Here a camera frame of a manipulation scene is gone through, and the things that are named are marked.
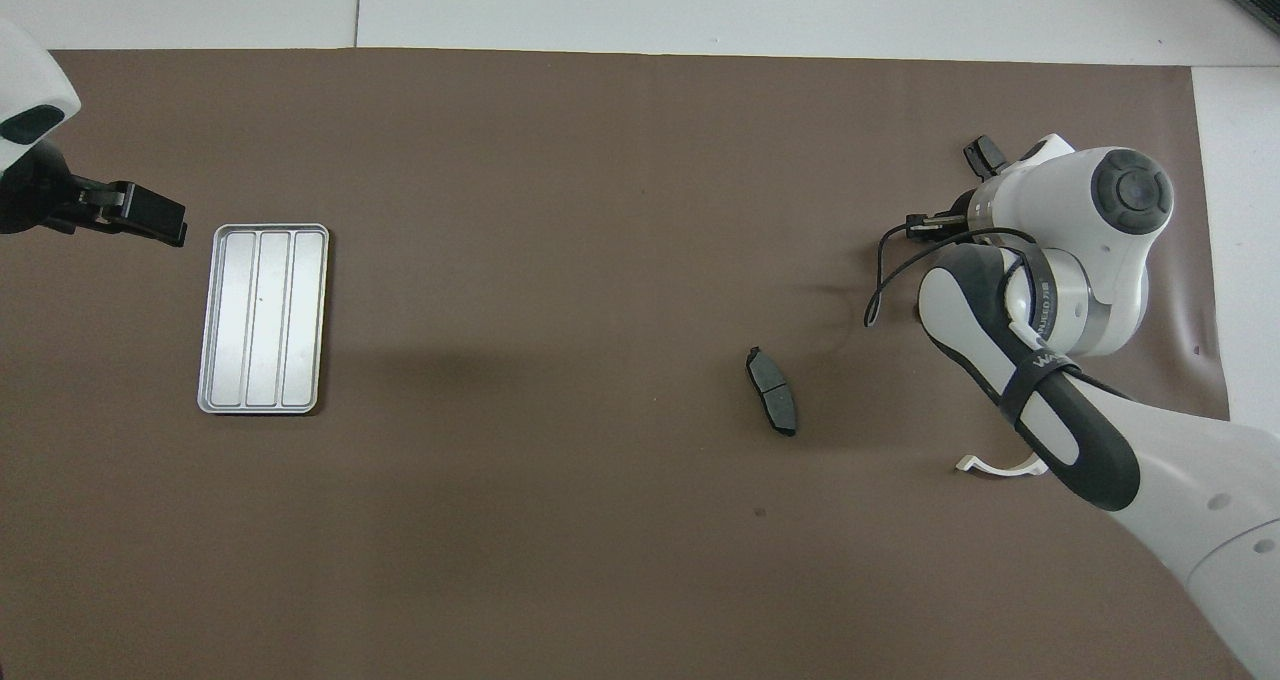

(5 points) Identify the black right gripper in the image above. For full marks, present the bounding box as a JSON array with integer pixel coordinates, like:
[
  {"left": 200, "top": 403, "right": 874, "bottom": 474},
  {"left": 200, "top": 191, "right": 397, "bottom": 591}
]
[{"left": 905, "top": 188, "right": 987, "bottom": 247}]

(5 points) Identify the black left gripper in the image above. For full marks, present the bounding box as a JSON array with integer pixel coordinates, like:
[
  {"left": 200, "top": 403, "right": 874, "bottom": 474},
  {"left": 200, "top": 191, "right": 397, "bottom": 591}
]
[{"left": 0, "top": 140, "right": 189, "bottom": 249}]

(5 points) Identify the silver metal tray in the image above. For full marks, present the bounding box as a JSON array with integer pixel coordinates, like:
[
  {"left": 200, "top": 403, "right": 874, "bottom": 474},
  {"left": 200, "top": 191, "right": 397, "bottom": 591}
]
[{"left": 197, "top": 223, "right": 330, "bottom": 416}]

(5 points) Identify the short dark brake pad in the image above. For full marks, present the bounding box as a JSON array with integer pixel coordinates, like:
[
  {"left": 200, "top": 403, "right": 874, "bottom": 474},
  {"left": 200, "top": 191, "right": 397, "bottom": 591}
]
[{"left": 963, "top": 135, "right": 1009, "bottom": 179}]

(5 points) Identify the long dark brake pad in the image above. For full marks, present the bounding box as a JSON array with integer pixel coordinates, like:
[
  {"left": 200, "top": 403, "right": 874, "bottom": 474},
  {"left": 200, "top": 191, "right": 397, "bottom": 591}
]
[{"left": 745, "top": 346, "right": 800, "bottom": 438}]

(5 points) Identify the brown table mat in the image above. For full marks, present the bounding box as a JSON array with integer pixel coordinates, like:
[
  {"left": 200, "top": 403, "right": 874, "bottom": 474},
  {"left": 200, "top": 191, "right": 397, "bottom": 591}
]
[{"left": 0, "top": 48, "right": 1257, "bottom": 680}]

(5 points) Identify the white curved plastic bracket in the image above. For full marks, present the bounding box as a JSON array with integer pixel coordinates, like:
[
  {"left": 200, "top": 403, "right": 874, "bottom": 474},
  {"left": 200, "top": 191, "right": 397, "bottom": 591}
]
[{"left": 955, "top": 453, "right": 1049, "bottom": 478}]

